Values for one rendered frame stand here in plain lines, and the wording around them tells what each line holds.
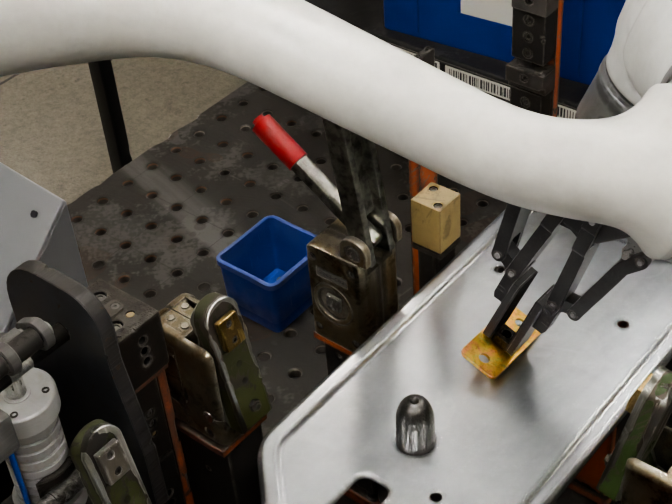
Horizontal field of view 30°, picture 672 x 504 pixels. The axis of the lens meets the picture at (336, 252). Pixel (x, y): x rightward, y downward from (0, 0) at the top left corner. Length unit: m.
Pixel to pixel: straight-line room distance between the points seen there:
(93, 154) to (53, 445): 2.20
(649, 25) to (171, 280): 0.97
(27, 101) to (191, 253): 1.78
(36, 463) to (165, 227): 0.80
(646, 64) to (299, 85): 0.22
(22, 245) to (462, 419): 0.57
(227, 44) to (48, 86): 2.71
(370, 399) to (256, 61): 0.40
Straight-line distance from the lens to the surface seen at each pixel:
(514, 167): 0.71
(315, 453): 1.03
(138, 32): 0.79
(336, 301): 1.17
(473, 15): 1.41
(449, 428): 1.05
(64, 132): 3.27
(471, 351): 1.08
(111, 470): 0.95
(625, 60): 0.86
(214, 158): 1.87
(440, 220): 1.16
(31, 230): 1.39
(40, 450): 1.00
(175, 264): 1.69
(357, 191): 1.08
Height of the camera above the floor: 1.78
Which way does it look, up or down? 40 degrees down
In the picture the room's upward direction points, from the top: 5 degrees counter-clockwise
